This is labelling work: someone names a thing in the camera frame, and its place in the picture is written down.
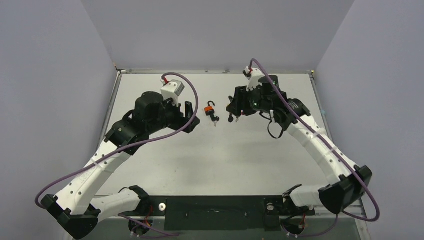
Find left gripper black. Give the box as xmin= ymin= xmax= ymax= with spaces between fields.
xmin=147 ymin=94 xmax=200 ymax=135

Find yellow padlock keys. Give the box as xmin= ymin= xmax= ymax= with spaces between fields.
xmin=227 ymin=113 xmax=240 ymax=123

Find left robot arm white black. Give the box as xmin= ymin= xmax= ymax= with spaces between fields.
xmin=40 ymin=91 xmax=200 ymax=240

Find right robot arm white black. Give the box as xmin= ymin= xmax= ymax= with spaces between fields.
xmin=226 ymin=75 xmax=373 ymax=215

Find orange padlock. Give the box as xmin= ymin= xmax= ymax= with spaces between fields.
xmin=204 ymin=100 xmax=215 ymax=117

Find orange padlock keys black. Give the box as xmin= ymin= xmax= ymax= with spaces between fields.
xmin=211 ymin=115 xmax=220 ymax=127

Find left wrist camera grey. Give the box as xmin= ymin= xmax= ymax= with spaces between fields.
xmin=160 ymin=79 xmax=185 ymax=107

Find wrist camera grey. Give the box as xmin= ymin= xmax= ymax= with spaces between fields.
xmin=160 ymin=79 xmax=185 ymax=107
xmin=243 ymin=66 xmax=265 ymax=92

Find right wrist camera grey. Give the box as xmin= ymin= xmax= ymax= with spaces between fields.
xmin=243 ymin=66 xmax=265 ymax=92

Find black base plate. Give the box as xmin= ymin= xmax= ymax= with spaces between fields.
xmin=128 ymin=195 xmax=315 ymax=231

